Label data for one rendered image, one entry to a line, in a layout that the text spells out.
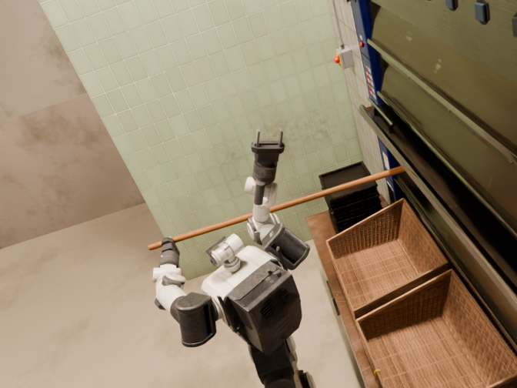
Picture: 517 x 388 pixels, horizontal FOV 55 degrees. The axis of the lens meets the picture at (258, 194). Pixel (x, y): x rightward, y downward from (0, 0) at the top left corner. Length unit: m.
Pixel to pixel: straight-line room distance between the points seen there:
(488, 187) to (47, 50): 4.04
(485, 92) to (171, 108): 2.23
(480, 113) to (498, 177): 0.21
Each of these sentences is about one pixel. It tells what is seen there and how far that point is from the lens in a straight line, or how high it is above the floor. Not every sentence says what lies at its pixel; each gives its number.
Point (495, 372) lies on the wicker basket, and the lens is 2.19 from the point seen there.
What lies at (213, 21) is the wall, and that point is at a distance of 3.17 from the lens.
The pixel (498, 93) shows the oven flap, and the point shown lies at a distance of 1.49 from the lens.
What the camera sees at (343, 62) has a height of 1.45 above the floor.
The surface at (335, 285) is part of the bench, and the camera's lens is 2.73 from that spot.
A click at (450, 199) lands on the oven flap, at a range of 1.79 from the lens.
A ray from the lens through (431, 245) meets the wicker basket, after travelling 2.49.
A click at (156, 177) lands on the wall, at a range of 3.55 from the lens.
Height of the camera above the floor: 2.50
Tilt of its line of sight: 32 degrees down
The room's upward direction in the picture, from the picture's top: 21 degrees counter-clockwise
